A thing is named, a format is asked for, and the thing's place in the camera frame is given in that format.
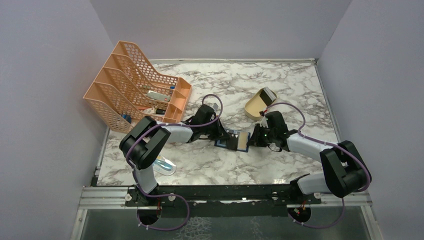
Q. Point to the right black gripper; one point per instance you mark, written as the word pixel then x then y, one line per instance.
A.
pixel 255 140

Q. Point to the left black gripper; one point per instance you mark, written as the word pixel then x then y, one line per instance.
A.
pixel 220 133

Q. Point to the black credit card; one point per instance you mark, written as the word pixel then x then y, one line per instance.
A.
pixel 232 143

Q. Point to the gold credit card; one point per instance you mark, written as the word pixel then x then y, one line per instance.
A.
pixel 242 141

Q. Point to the dark blue card holder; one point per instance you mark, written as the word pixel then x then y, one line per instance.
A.
pixel 221 143

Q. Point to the beige oval tray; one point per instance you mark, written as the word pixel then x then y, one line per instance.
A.
pixel 254 106

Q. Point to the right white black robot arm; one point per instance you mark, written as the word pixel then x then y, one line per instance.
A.
pixel 343 170

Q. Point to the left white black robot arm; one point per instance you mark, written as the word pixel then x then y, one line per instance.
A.
pixel 143 144

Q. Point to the stack of credit cards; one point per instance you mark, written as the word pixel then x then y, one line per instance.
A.
pixel 267 96

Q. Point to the small black item in organizer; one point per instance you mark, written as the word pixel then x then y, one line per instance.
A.
pixel 160 112

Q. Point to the clear blister pack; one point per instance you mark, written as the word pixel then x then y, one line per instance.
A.
pixel 164 166

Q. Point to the white grey eraser box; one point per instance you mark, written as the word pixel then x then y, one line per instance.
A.
pixel 158 96

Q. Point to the blue item in organizer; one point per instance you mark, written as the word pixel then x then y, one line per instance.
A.
pixel 127 118

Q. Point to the orange plastic file organizer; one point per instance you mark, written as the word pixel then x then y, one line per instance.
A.
pixel 122 84

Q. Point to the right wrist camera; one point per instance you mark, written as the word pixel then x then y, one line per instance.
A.
pixel 264 122

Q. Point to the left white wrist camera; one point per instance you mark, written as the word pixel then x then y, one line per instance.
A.
pixel 215 107

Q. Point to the black mounting rail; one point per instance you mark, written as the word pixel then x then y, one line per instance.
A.
pixel 214 201

